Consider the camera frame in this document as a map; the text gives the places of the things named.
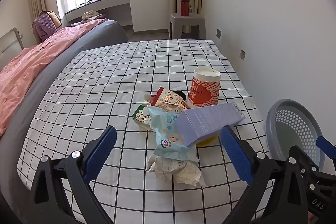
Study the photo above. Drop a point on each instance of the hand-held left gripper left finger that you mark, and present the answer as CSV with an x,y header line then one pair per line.
x,y
101,150

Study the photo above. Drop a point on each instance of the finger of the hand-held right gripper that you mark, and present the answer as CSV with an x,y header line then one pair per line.
x,y
308,159
325,145

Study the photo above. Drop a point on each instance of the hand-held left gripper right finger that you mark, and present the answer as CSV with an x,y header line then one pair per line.
x,y
236,153

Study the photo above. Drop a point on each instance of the yellow plastic piece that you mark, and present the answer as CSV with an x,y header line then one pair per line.
x,y
206,142

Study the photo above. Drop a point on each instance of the grey perforated plastic basket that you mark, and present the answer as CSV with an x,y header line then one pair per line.
x,y
288,132

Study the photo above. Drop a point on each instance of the pale purple carton box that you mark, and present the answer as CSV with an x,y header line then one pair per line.
x,y
207,121

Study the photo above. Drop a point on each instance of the green cartoon packet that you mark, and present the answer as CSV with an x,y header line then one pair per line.
x,y
141,116

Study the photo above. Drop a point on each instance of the light blue wipes packet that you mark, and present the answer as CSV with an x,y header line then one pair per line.
x,y
168,140

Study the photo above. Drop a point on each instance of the white paper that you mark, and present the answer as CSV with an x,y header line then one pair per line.
x,y
170,171

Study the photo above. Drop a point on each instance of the red and white paper cup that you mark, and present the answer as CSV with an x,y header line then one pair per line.
x,y
203,90

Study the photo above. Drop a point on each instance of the cream cartoon snack packet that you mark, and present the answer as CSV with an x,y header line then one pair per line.
x,y
168,100

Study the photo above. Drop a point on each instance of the pink blanket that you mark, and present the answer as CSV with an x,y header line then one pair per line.
x,y
34,61

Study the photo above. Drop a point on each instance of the grey bed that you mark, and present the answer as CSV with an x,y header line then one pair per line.
x,y
105,35

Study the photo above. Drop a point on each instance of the purple quilted bag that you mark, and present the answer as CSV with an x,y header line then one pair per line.
x,y
44,29

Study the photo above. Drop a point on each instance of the beige clothes pile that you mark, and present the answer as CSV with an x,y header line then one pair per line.
x,y
90,15

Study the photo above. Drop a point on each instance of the white bed headboard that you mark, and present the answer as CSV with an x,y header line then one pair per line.
x,y
10,45

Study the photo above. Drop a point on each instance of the grey plastic stool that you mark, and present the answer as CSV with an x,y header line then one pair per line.
x,y
187,19

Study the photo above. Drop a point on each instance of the grey window ledge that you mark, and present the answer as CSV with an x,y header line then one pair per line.
x,y
110,1

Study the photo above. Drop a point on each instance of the red water bottle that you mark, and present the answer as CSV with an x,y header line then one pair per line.
x,y
184,7

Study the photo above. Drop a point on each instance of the wall socket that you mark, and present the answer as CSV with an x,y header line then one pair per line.
x,y
218,33
242,55

